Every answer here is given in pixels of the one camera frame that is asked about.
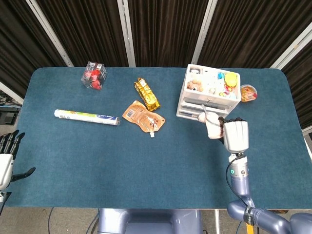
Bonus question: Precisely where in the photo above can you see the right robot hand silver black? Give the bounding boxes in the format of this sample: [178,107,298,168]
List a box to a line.
[218,117,250,154]

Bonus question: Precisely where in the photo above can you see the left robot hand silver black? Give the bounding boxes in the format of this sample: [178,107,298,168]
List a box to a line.
[0,130,37,191]

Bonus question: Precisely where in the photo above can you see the white and pink cloth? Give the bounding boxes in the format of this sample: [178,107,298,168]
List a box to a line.
[197,104,225,139]

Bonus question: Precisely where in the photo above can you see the clear box with red caps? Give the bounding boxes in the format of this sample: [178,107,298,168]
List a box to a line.
[81,61,108,91]

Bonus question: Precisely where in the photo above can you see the orange jelly cup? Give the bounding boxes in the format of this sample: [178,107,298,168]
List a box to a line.
[240,84,258,103]

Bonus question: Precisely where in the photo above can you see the white plastic drawer unit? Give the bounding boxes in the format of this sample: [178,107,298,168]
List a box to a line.
[176,63,242,120]

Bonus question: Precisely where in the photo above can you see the colourful small toy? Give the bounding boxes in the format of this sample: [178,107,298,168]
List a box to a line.
[219,83,238,98]

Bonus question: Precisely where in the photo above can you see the yellow plastic toy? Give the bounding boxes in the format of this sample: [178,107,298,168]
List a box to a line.
[224,72,238,87]

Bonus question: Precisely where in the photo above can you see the beige bear toy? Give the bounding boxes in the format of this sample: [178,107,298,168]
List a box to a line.
[187,79,204,93]

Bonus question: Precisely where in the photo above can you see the white cling film roll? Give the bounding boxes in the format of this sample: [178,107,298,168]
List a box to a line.
[54,109,121,127]

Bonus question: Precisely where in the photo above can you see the white table leg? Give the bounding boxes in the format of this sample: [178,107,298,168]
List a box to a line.
[214,209,220,234]

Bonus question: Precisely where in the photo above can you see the orange spouted pouch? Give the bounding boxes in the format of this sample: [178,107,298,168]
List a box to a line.
[122,100,166,138]

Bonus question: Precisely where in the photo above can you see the gold foil snack package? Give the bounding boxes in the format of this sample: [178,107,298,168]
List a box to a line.
[133,78,161,112]

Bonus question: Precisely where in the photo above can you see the dark brown curtain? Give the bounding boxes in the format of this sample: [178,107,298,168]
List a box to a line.
[0,0,67,98]
[36,0,129,68]
[197,0,312,69]
[128,0,210,68]

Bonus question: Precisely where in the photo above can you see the blue-grey robot torso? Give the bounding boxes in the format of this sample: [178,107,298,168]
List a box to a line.
[97,208,203,234]

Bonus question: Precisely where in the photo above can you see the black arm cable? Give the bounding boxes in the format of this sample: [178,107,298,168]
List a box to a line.
[226,156,254,208]

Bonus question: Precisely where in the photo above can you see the white partition post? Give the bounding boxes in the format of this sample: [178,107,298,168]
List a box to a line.
[25,0,74,67]
[269,21,312,70]
[117,0,137,68]
[191,0,217,65]

